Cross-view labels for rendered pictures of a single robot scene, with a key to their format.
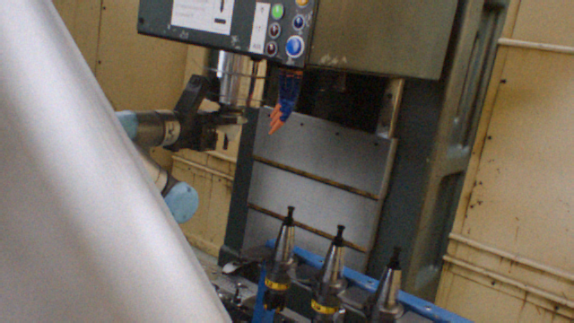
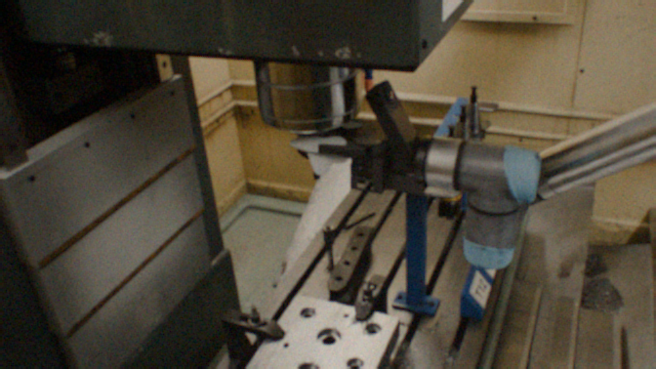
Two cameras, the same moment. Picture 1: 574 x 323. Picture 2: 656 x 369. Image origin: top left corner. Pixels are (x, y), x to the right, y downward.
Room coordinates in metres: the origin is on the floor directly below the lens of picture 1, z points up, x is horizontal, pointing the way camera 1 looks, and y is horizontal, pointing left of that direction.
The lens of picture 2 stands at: (1.38, 1.01, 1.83)
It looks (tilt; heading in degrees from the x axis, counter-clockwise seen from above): 29 degrees down; 262
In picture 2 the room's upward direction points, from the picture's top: 5 degrees counter-clockwise
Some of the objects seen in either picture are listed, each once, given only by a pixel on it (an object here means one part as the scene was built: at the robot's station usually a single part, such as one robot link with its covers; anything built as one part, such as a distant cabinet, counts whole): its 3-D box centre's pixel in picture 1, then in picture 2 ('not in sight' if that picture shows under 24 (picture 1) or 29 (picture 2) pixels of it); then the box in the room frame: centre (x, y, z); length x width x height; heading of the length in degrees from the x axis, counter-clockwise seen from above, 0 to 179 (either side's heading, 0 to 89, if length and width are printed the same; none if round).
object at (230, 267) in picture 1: (239, 273); (255, 334); (1.42, 0.07, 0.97); 0.13 x 0.03 x 0.15; 146
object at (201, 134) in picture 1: (189, 129); (390, 159); (1.17, 0.22, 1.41); 0.12 x 0.08 x 0.09; 146
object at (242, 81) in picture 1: (236, 76); (307, 75); (1.28, 0.14, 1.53); 0.16 x 0.16 x 0.12
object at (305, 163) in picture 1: (309, 200); (130, 230); (1.65, -0.10, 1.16); 0.48 x 0.05 x 0.51; 56
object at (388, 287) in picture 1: (389, 285); (472, 114); (0.86, -0.21, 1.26); 0.04 x 0.04 x 0.07
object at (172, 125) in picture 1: (163, 127); (443, 161); (1.10, 0.26, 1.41); 0.08 x 0.05 x 0.08; 56
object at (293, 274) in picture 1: (304, 274); not in sight; (0.95, -0.08, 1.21); 0.07 x 0.05 x 0.01; 146
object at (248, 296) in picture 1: (195, 288); (319, 363); (1.31, 0.17, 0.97); 0.29 x 0.23 x 0.05; 56
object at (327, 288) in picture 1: (329, 284); not in sight; (0.92, -0.12, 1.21); 0.06 x 0.06 x 0.03
